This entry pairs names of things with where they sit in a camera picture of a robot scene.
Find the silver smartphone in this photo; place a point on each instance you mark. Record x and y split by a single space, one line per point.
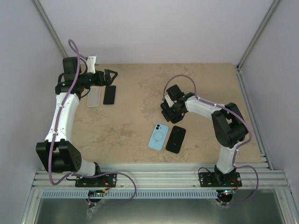
109 95

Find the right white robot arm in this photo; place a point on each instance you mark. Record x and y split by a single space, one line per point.
229 126

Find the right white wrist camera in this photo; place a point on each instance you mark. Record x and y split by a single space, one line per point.
168 100

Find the circuit board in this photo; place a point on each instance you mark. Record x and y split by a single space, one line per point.
229 191
98 193

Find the right aluminium corner post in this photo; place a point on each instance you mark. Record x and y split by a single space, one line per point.
262 27

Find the right circuit board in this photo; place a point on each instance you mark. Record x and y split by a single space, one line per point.
229 191

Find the blue slotted cable duct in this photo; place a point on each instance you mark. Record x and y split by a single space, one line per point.
139 194

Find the aluminium corner post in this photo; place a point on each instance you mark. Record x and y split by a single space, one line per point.
43 15
262 27

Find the black cased phone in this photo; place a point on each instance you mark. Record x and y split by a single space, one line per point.
174 119
175 140

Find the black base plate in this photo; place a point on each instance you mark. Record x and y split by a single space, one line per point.
107 181
207 179

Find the left circuit board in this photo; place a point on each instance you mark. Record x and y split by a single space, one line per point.
98 193

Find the light blue cased phone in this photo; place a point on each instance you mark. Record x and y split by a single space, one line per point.
158 137

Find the beige phone case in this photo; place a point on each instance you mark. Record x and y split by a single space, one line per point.
93 97

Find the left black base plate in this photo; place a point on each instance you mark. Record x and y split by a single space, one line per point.
107 181

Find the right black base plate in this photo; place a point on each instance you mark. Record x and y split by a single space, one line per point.
207 179

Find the clear plastic bag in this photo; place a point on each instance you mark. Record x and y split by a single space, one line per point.
91 210

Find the aluminium rail frame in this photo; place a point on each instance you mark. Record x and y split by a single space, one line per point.
265 197

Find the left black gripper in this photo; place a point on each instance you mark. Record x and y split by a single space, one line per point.
107 82

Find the left aluminium corner post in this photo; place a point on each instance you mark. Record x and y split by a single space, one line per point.
43 15

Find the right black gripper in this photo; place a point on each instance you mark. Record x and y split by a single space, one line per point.
167 110

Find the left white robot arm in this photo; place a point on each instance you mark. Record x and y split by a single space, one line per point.
57 152

